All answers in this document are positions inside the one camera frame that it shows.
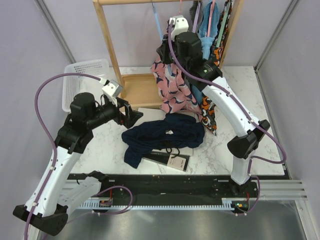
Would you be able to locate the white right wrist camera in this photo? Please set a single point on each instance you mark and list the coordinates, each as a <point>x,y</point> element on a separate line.
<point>179,25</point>

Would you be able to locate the orange camouflage shorts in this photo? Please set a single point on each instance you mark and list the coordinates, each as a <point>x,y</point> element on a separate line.
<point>207,105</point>

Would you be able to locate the green hanger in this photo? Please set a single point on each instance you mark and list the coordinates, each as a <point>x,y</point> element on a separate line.
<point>223,21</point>

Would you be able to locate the grey shorts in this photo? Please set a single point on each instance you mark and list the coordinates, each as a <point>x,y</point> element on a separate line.
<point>192,10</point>

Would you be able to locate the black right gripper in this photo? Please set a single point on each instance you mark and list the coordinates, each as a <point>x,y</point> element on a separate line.
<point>162,50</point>

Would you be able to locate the white slotted cable duct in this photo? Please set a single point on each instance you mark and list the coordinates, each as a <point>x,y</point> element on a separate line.
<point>100,205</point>

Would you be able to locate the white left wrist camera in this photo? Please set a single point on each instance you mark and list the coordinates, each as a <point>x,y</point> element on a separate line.
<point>111,89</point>

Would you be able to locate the white plastic basket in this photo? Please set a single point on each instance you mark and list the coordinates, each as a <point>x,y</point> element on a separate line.
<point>73,84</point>

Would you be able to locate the purple hanger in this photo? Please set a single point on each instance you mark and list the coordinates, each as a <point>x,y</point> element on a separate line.
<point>196,16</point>

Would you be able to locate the grey plastic folder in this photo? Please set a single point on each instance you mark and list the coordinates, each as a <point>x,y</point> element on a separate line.
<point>151,114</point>

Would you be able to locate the wooden clothes rack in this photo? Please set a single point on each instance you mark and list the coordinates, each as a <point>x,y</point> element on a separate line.
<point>141,89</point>

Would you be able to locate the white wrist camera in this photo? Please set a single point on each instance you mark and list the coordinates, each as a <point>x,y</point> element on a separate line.
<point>111,89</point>
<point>179,25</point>

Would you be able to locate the pink hanger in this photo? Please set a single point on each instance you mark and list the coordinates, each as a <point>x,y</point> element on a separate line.
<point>212,7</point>
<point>180,6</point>

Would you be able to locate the pink patterned shorts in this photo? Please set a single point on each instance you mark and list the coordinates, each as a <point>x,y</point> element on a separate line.
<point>176,96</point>

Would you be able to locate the light blue hanger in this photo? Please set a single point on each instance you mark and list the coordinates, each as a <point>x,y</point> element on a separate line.
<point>160,33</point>

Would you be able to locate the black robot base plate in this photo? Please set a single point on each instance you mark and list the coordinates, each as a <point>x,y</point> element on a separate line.
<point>167,190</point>

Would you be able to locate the navy blue shorts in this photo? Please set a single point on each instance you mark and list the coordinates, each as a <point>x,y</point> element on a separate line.
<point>176,130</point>

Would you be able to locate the light blue shorts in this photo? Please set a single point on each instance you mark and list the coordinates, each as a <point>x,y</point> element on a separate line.
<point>205,24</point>

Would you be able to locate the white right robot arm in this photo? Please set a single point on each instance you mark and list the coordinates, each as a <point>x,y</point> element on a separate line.
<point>249,130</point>

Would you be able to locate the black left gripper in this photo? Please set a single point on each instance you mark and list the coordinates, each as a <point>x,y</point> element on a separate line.
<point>131,115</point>

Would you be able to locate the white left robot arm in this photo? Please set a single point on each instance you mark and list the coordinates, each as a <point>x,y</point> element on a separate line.
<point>47,209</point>

